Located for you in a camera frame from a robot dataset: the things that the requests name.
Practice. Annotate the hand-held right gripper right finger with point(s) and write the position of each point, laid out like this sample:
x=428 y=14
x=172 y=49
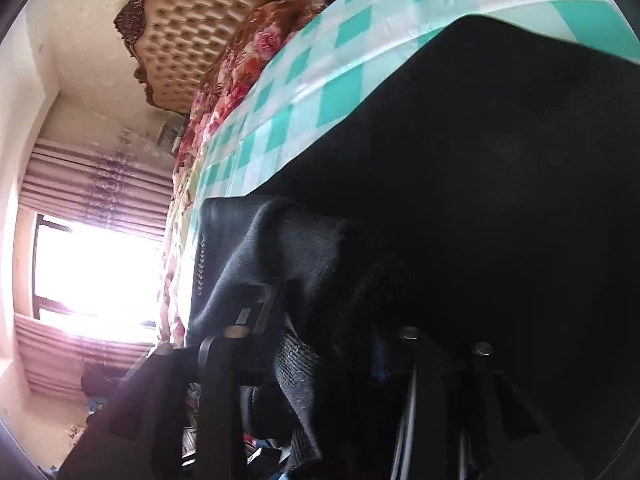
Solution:
x=450 y=410

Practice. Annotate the bright window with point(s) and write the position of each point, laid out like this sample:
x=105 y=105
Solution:
x=95 y=275

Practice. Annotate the teal checkered bed sheet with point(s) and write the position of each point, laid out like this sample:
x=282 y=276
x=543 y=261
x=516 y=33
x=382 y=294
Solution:
x=310 y=60

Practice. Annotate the striped purple curtain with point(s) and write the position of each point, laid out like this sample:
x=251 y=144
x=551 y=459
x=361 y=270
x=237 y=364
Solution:
x=75 y=355
x=100 y=180

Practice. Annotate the red floral blanket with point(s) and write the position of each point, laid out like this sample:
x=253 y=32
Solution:
x=235 y=70

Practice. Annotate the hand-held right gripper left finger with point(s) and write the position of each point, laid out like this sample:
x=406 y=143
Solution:
x=220 y=385

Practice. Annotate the wall socket panel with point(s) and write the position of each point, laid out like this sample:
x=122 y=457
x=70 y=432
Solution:
x=172 y=132

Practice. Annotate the tufted tan leather headboard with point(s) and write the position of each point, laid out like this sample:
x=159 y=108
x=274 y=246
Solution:
x=200 y=25

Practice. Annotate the black pants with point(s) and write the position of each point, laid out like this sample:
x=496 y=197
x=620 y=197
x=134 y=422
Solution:
x=450 y=160

